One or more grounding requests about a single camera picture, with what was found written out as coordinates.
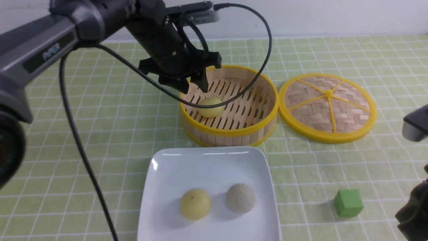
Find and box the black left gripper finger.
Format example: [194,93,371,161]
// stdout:
[191,69,209,93]
[159,78,189,94]

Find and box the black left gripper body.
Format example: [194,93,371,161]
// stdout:
[125,0,222,78]

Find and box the yellow bun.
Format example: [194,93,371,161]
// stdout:
[180,188,211,221]
[198,97,224,118]

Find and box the grey-white steamed bun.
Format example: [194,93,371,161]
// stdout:
[226,183,256,214]

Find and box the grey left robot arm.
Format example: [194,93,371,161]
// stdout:
[0,0,222,186]

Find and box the white square plate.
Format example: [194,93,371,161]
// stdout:
[137,146,283,241]

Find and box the yellow bun on plate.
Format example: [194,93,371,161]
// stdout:
[180,188,211,221]

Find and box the yellow-rimmed bamboo steamer basket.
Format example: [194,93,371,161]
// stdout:
[180,65,279,147]

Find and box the green checkered tablecloth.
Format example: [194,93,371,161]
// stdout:
[0,35,428,241]

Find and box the woven bamboo steamer lid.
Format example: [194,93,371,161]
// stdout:
[278,73,377,144]

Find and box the green cube block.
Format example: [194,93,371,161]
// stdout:
[334,189,364,218]

